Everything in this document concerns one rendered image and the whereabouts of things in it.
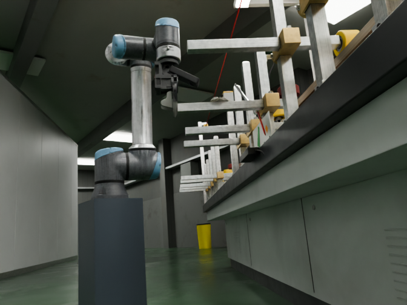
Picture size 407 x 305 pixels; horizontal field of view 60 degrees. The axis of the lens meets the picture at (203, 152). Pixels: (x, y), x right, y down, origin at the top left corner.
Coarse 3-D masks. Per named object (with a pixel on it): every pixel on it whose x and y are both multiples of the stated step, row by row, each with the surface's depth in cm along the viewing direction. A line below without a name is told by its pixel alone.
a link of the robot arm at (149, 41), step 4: (148, 40) 137; (152, 40) 138; (148, 44) 137; (152, 44) 137; (148, 48) 137; (152, 48) 137; (148, 52) 137; (152, 52) 138; (148, 56) 138; (152, 56) 139; (144, 60) 141; (148, 60) 141; (152, 60) 141
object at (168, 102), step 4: (168, 92) 124; (172, 92) 124; (168, 96) 124; (164, 100) 124; (168, 100) 124; (172, 100) 124; (164, 104) 123; (168, 104) 123; (172, 104) 123; (176, 104) 123; (172, 108) 124; (176, 108) 123; (176, 112) 124
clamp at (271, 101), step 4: (264, 96) 126; (268, 96) 124; (272, 96) 124; (276, 96) 124; (264, 100) 126; (268, 100) 124; (272, 100) 124; (276, 100) 124; (264, 104) 126; (268, 104) 123; (272, 104) 123; (276, 104) 124; (264, 108) 126; (268, 108) 126; (272, 108) 126; (276, 108) 126; (260, 112) 132; (264, 112) 129; (272, 112) 130; (260, 116) 134
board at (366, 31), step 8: (368, 24) 90; (360, 32) 93; (368, 32) 90; (352, 40) 98; (360, 40) 94; (344, 48) 102; (352, 48) 98; (344, 56) 103; (336, 64) 108; (312, 88) 127; (304, 96) 134
